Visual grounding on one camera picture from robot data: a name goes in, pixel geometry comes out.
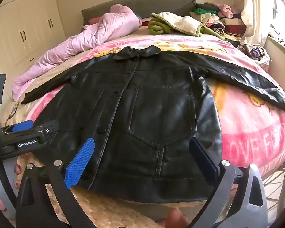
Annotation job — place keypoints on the blue cloth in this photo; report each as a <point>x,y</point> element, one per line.
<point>139,17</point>

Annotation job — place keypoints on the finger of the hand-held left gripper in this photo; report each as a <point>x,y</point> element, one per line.
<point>47,128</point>
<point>22,125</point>

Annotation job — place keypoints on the black leather jacket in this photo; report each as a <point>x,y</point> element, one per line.
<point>156,111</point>

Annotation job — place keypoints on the green and white fleece blanket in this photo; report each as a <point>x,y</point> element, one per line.
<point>180,23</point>

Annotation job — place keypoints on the grey padded headboard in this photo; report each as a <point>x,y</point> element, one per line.
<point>156,4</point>

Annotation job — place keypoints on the person's right hand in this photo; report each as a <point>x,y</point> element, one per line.
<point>177,219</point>

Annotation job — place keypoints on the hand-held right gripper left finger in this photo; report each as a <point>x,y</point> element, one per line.
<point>80,161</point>

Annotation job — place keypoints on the pink pillow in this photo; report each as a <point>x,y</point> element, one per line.
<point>95,21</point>

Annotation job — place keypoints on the basket of crumpled clothes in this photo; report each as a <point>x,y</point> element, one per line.
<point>256,52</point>

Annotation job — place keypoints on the pink printed blanket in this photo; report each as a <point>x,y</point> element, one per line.
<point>247,128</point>

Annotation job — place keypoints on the light pink quilt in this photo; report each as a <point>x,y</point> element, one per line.
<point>85,42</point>

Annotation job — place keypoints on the green window sill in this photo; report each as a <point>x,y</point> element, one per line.
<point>279,44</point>

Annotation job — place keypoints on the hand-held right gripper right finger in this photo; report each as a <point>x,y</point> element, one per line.
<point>204,161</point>

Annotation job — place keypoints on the cream wardrobe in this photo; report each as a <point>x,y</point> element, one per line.
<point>26,23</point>

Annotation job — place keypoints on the pile of folded clothes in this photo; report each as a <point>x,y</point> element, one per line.
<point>228,23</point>

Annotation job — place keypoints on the person's left hand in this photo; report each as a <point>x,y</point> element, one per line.
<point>18,171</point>

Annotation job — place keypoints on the cream curtain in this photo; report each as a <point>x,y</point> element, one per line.
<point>254,16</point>

